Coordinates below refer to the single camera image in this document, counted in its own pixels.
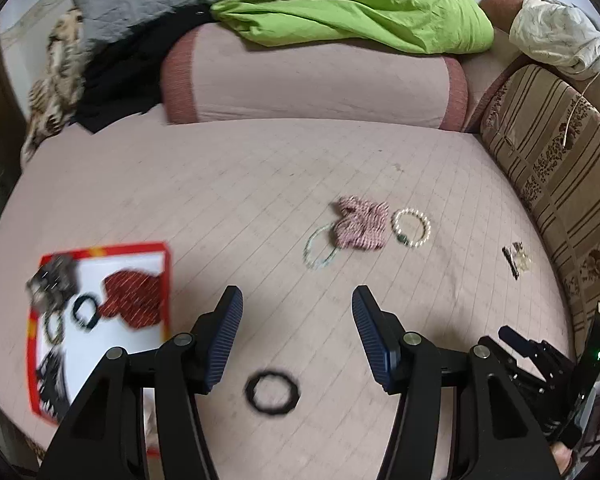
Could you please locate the black cloth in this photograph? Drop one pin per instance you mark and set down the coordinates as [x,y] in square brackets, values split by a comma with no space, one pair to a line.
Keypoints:
[130,75]

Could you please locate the red polka dot scrunchie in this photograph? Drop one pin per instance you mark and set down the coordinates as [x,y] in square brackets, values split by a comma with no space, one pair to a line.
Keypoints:
[132,300]

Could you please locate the large black hair claw clip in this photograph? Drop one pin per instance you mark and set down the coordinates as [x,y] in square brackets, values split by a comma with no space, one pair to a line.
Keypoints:
[52,385]

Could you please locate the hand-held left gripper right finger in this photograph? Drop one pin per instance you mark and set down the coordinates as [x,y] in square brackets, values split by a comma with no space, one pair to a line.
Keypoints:
[372,342]

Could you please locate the red plaid scrunchie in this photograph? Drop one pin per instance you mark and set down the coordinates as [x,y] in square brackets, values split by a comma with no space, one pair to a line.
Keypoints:
[362,225]

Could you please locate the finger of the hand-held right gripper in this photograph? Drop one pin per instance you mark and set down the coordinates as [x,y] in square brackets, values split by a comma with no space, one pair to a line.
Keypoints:
[520,339]

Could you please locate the striped floral sofa cushion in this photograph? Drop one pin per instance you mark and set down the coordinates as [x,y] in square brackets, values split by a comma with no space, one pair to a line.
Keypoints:
[555,160]

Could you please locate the grey patterned scrunchie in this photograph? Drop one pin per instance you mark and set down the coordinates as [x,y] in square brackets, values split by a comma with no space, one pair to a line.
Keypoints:
[52,280]

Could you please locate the black satin scrunchie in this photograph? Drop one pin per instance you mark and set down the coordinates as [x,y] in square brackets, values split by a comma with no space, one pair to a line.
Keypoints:
[254,402]

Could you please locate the pink quilted bed cover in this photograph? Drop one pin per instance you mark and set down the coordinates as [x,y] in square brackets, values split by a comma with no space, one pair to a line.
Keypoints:
[260,185]

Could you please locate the brown floral cloth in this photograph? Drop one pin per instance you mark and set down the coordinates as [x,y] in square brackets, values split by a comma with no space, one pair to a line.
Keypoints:
[55,90]

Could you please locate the beige brown edged cushion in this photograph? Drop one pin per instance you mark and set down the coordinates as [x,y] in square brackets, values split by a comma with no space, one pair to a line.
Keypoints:
[500,15]

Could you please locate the small clear hair claw clip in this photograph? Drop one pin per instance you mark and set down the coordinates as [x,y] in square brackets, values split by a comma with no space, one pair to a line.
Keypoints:
[522,259]

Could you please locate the lime green blanket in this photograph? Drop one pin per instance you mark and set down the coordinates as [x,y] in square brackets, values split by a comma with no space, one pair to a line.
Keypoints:
[380,15]

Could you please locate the pink bolster cushion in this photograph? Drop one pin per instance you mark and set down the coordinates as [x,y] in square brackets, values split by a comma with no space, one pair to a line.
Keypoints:
[305,85]

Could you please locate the white crumpled cloth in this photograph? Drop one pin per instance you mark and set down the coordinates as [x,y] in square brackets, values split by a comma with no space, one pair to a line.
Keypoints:
[560,35]

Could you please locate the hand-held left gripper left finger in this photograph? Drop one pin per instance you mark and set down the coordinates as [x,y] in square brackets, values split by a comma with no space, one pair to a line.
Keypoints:
[226,340]

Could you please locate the red bordered white tray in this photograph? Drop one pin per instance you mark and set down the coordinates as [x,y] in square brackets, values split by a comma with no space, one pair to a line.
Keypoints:
[87,270]

